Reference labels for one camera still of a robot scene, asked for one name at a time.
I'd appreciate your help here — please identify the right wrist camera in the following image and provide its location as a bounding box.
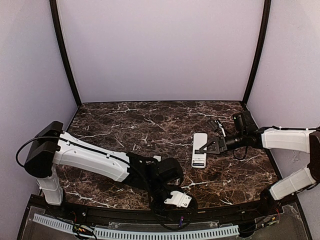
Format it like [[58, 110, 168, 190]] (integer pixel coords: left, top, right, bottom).
[[208, 119, 226, 137]]

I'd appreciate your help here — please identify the black frame post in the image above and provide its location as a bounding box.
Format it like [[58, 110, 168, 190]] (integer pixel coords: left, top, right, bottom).
[[241, 0, 272, 109], [49, 0, 82, 108]]

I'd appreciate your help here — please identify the white battery cover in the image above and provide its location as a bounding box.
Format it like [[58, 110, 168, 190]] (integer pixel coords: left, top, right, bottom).
[[153, 155, 162, 162]]

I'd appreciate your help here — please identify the blue battery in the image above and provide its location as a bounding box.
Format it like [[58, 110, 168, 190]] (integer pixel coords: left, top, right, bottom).
[[178, 216, 184, 228], [192, 162, 206, 168]]

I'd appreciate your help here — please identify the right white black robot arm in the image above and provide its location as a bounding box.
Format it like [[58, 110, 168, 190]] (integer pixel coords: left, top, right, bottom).
[[191, 110, 320, 215]]

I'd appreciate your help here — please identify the left black frame post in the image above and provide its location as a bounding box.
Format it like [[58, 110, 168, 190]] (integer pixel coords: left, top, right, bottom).
[[49, 0, 82, 108]]

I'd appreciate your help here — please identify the right black frame post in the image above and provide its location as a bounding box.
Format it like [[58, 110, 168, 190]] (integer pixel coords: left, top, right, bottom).
[[241, 0, 272, 109]]

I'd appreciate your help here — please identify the green circuit board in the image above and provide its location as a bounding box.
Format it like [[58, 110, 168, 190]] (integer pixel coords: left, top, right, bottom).
[[72, 224, 93, 236]]

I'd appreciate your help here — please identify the white slotted cable duct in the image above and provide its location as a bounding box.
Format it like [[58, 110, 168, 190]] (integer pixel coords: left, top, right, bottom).
[[32, 213, 240, 240]]

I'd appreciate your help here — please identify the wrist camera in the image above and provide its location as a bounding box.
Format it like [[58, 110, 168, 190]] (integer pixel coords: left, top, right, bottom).
[[208, 119, 226, 137], [164, 190, 192, 208]]

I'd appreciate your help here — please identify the white remote control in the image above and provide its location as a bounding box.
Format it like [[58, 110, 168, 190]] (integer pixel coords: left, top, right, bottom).
[[191, 133, 208, 169]]

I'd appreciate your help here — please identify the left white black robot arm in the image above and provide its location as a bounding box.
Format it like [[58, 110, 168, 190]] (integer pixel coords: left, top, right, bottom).
[[15, 121, 198, 231]]

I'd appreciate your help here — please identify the black front rail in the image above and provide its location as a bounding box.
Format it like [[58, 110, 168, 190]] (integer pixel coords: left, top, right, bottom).
[[59, 201, 262, 224]]

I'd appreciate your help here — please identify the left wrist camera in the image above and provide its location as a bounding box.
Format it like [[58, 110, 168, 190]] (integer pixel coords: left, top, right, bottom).
[[164, 190, 192, 208]]

